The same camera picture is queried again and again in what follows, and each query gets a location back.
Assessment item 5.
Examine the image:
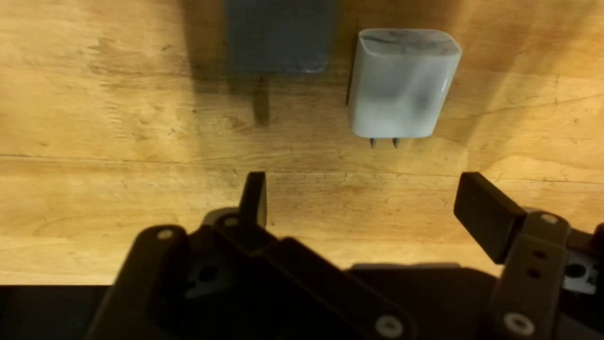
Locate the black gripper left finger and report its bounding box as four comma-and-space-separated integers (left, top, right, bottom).
212, 173, 416, 340

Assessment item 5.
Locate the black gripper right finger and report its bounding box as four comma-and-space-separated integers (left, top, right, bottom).
454, 173, 604, 340

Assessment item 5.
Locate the white charger head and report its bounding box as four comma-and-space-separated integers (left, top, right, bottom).
350, 29, 463, 146

